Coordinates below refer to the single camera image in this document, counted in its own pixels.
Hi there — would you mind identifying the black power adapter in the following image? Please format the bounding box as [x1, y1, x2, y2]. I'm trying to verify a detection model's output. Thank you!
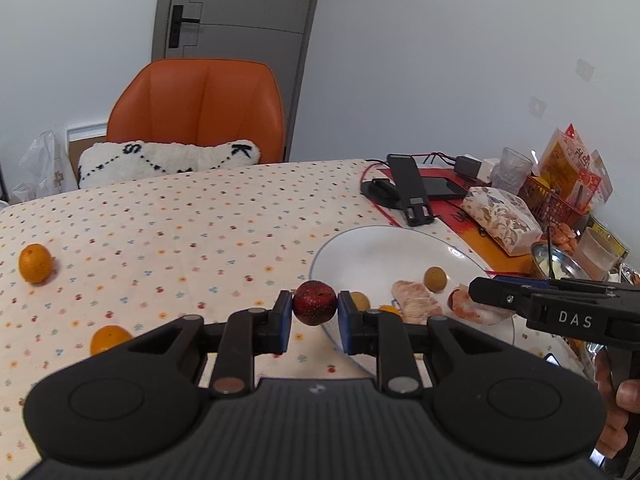
[454, 155, 482, 180]

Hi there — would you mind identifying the small orange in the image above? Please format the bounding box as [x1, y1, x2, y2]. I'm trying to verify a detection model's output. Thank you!
[378, 304, 401, 317]

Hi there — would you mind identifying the white fluffy cushion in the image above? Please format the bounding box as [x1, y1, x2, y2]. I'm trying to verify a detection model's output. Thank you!
[78, 140, 260, 188]

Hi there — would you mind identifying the black smartphone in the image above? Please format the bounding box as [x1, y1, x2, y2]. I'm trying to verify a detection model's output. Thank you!
[422, 177, 468, 200]

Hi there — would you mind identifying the floral tissue box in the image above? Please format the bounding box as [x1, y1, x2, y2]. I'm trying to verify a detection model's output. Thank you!
[461, 186, 542, 257]

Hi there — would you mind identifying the right hand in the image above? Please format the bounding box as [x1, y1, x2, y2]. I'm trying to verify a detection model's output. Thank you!
[594, 349, 640, 458]

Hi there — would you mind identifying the black door handle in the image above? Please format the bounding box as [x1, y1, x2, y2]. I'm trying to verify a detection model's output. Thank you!
[167, 4, 201, 49]

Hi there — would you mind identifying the near large orange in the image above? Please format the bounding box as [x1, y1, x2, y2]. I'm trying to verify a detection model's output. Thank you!
[89, 325, 132, 356]

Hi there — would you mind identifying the orange basket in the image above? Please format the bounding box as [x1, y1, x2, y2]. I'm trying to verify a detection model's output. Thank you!
[518, 176, 587, 230]

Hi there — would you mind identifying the white bag by wall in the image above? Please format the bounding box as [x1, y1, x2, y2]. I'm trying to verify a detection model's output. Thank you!
[11, 130, 78, 203]

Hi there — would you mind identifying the grey door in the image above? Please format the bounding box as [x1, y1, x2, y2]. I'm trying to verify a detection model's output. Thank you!
[151, 0, 317, 157]

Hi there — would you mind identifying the orange leather chair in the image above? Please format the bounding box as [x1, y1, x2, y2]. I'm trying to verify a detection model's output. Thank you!
[106, 58, 285, 164]

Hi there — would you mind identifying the metal bowl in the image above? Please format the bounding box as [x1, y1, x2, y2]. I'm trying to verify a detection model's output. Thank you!
[530, 242, 589, 280]

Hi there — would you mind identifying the floral tablecloth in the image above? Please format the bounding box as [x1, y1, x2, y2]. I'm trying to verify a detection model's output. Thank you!
[1, 159, 397, 479]

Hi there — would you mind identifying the dark red small apple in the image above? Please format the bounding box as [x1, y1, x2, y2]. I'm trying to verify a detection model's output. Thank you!
[293, 281, 337, 326]

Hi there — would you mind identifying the far orange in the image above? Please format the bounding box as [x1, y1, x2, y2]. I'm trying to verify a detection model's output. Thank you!
[18, 244, 54, 285]

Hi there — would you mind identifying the peeled pomelo piece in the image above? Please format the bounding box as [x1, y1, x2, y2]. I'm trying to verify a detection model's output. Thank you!
[447, 285, 513, 326]
[392, 280, 444, 324]

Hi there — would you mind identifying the white ceramic plate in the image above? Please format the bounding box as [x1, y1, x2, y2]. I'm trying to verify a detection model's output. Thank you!
[309, 221, 488, 316]

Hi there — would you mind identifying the brown longan fruit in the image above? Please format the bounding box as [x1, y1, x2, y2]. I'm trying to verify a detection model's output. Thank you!
[423, 266, 448, 292]

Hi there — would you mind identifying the clear glass cup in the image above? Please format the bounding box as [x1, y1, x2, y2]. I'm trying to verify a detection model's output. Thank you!
[490, 148, 534, 195]

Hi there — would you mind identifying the black phone stand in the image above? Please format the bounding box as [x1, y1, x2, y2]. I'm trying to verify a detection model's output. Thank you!
[360, 154, 435, 228]

